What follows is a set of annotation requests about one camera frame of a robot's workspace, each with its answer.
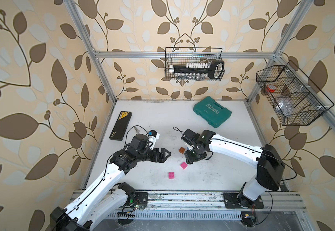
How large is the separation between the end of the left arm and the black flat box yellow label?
42 cm

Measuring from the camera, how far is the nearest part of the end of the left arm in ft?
1.71

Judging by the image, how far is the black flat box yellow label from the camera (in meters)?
1.00

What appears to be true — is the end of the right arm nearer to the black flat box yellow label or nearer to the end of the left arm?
the end of the left arm
